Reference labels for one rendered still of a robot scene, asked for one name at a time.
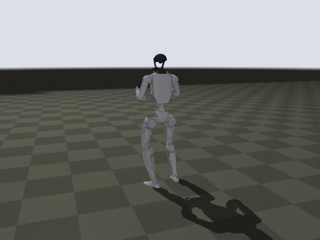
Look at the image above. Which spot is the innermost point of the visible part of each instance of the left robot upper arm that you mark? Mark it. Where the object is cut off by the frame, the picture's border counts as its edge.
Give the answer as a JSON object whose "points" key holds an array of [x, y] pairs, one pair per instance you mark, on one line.
{"points": [[144, 85]]}

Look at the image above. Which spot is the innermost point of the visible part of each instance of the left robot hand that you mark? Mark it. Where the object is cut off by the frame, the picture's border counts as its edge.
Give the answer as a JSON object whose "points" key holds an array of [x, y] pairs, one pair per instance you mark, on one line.
{"points": [[139, 84]]}

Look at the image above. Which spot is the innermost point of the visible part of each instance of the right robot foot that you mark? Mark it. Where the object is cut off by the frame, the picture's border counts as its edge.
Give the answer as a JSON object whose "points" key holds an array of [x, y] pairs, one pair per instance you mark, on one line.
{"points": [[175, 179]]}

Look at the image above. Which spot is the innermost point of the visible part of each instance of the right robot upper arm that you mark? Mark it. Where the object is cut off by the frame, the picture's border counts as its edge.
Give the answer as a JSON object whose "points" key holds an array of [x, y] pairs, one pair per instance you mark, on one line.
{"points": [[176, 87]]}

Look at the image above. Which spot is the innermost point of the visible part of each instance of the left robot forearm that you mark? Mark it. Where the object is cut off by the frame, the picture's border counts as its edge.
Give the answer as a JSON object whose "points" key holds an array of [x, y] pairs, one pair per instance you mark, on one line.
{"points": [[137, 90]]}

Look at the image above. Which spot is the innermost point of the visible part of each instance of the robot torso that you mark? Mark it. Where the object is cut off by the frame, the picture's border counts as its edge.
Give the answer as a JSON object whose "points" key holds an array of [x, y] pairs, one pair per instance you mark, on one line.
{"points": [[161, 93]]}

